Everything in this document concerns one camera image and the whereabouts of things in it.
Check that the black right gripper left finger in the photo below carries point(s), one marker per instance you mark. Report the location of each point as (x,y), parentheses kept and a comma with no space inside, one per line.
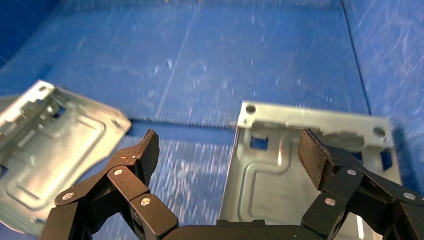
(126,185)

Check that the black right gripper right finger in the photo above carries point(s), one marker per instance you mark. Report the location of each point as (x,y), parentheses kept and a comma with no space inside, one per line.
(344,185)

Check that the stamped metal bracket plate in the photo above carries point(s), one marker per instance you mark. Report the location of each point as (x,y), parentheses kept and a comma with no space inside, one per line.
(59,159)
(265,185)

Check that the blue corrugated box red side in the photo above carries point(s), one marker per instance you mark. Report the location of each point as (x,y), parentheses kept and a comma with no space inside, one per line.
(232,66)

